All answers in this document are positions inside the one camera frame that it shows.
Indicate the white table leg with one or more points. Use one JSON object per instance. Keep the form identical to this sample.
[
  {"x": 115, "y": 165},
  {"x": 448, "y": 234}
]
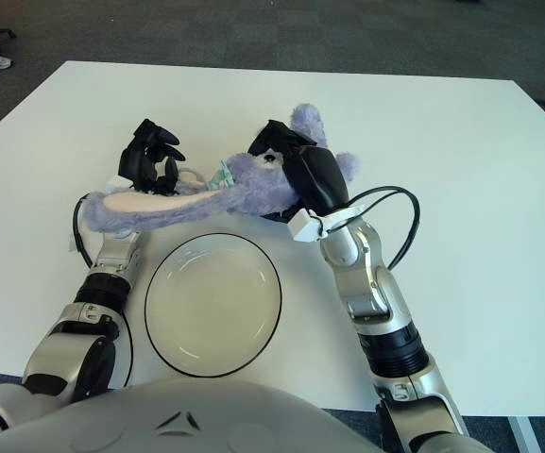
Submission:
[{"x": 521, "y": 434}]

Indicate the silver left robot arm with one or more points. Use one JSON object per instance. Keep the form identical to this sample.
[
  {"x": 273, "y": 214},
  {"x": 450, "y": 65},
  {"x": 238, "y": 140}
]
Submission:
[{"x": 111, "y": 255}]

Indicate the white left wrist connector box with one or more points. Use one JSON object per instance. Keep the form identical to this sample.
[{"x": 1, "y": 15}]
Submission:
[{"x": 118, "y": 181}]

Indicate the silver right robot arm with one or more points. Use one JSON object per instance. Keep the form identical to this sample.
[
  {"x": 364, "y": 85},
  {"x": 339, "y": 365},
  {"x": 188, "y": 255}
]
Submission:
[{"x": 371, "y": 292}]

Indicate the white plate with black rim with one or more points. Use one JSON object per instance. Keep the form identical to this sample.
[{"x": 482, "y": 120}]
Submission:
[{"x": 213, "y": 307}]

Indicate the grey robot torso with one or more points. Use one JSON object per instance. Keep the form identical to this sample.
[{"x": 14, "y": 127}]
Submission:
[{"x": 182, "y": 424}]

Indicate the purple plush bunny doll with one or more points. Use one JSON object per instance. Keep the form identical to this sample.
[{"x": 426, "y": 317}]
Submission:
[{"x": 253, "y": 189}]

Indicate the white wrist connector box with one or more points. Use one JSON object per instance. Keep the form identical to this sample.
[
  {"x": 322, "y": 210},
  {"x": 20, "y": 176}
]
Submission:
[
  {"x": 305, "y": 226},
  {"x": 118, "y": 181}
]

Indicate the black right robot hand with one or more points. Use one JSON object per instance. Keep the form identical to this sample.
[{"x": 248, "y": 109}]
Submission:
[{"x": 319, "y": 179}]

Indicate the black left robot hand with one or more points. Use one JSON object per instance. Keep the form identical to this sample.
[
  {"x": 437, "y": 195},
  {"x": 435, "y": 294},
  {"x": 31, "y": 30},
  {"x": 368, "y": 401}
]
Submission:
[{"x": 132, "y": 162}]

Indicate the white right wrist connector box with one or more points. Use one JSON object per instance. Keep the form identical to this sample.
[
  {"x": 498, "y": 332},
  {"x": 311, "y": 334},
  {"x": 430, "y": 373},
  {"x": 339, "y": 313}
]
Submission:
[{"x": 305, "y": 226}]

